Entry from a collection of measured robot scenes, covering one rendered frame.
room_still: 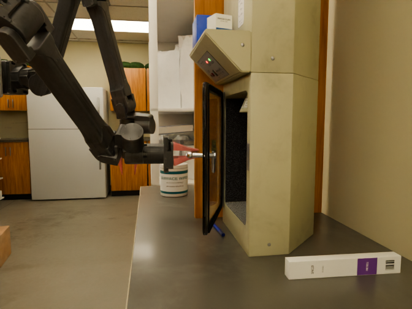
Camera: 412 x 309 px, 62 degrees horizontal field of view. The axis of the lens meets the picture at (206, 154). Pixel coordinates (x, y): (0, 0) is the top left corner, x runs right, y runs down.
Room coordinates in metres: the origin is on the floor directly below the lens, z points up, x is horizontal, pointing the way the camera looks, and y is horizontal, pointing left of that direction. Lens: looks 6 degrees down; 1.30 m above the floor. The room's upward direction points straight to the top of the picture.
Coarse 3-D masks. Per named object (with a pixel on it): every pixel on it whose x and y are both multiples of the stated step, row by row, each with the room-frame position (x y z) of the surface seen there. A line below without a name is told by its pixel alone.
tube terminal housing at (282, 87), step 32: (224, 0) 1.16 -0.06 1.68; (256, 0) 0.86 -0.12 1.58; (288, 0) 0.87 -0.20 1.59; (320, 0) 1.03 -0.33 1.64; (256, 32) 0.86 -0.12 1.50; (288, 32) 0.87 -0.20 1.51; (256, 64) 0.86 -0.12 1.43; (288, 64) 0.87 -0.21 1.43; (256, 96) 0.86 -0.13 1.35; (288, 96) 0.87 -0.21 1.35; (224, 128) 1.15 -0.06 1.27; (256, 128) 0.86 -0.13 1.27; (288, 128) 0.87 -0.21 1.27; (224, 160) 1.15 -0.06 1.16; (256, 160) 0.86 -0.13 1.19; (288, 160) 0.87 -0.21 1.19; (224, 192) 1.14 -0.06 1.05; (256, 192) 0.86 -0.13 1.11; (288, 192) 0.87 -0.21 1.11; (256, 224) 0.86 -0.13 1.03; (288, 224) 0.88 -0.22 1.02
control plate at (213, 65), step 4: (208, 52) 0.94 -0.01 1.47; (204, 56) 1.00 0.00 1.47; (208, 56) 0.97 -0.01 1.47; (212, 56) 0.94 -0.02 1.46; (200, 60) 1.07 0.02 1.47; (204, 60) 1.03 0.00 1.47; (208, 60) 1.00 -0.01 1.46; (212, 60) 0.97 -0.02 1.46; (200, 64) 1.11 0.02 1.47; (204, 64) 1.07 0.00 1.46; (208, 64) 1.03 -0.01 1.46; (212, 64) 1.00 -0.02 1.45; (216, 64) 0.97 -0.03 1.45; (204, 68) 1.11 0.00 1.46; (208, 68) 1.07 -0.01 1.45; (212, 68) 1.03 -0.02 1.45; (216, 68) 1.00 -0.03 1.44; (220, 68) 0.97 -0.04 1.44; (208, 72) 1.11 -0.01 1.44; (212, 72) 1.07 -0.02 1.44; (216, 72) 1.03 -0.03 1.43; (220, 72) 1.00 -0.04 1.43; (224, 72) 0.97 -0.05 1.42; (216, 76) 1.07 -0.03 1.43; (220, 76) 1.03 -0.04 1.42; (224, 76) 1.00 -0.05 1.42; (216, 80) 1.11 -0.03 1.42
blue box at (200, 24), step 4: (196, 16) 1.04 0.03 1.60; (200, 16) 1.04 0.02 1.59; (204, 16) 1.04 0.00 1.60; (208, 16) 1.04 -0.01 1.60; (196, 20) 1.04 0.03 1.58; (200, 20) 1.04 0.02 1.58; (204, 20) 1.04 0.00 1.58; (196, 24) 1.04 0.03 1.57; (200, 24) 1.04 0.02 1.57; (204, 24) 1.04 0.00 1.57; (196, 28) 1.04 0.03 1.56; (200, 28) 1.04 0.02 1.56; (204, 28) 1.04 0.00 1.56; (196, 32) 1.04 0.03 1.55; (200, 32) 1.04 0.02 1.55; (196, 36) 1.04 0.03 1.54; (196, 40) 1.04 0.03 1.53
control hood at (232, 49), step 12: (204, 36) 0.86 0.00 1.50; (216, 36) 0.84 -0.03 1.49; (228, 36) 0.85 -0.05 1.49; (240, 36) 0.85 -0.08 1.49; (204, 48) 0.94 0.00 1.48; (216, 48) 0.86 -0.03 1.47; (228, 48) 0.85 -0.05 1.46; (240, 48) 0.85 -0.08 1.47; (216, 60) 0.94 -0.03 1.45; (228, 60) 0.86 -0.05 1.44; (240, 60) 0.85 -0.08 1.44; (228, 72) 0.94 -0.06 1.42; (240, 72) 0.87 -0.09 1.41; (216, 84) 1.16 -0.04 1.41
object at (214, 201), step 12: (204, 84) 0.87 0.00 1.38; (204, 96) 0.86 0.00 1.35; (216, 96) 1.04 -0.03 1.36; (204, 108) 0.86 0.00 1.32; (216, 108) 1.04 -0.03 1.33; (204, 120) 0.86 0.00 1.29; (216, 120) 1.04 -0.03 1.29; (204, 132) 0.86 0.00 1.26; (216, 132) 1.04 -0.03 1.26; (204, 144) 0.86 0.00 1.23; (216, 144) 1.04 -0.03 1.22; (204, 156) 0.86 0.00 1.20; (216, 156) 1.04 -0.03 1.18; (204, 168) 0.86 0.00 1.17; (216, 168) 1.04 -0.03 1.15; (204, 180) 0.86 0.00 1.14; (216, 180) 1.05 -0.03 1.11; (204, 192) 0.86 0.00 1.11; (216, 192) 1.05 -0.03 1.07; (204, 204) 0.86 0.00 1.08; (216, 204) 1.05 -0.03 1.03; (204, 216) 0.86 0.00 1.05; (204, 228) 0.86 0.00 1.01
